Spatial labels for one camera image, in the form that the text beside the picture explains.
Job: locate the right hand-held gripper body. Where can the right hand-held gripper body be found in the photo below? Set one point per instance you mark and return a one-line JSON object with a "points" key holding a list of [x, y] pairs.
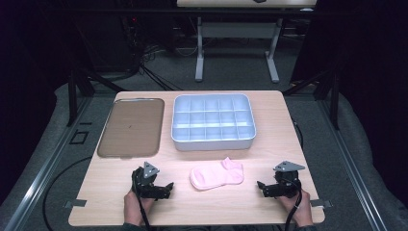
{"points": [[287, 181]]}

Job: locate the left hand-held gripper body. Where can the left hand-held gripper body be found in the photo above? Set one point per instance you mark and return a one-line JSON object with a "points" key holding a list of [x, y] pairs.
{"points": [[146, 183]]}

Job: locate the aluminium floor rail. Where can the aluminium floor rail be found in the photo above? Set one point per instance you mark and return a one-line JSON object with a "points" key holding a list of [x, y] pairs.
{"points": [[352, 173], [41, 173]]}

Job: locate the brown plastic tray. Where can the brown plastic tray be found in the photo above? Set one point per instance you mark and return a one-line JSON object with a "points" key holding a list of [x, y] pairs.
{"points": [[131, 128]]}

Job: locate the pink sock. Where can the pink sock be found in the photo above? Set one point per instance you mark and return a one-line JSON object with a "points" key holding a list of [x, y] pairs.
{"points": [[215, 174]]}

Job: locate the grey metal table bracket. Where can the grey metal table bracket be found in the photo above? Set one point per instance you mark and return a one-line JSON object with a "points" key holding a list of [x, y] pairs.
{"points": [[75, 203], [321, 203]]}

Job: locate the black metal stand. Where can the black metal stand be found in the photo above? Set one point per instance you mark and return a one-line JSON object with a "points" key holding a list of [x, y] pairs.
{"points": [[334, 96], [73, 96]]}

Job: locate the grey divided storage box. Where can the grey divided storage box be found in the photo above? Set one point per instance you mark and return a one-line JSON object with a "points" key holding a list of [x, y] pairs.
{"points": [[213, 120]]}

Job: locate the desk with white legs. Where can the desk with white legs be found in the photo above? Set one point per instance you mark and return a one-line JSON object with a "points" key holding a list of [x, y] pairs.
{"points": [[237, 30]]}

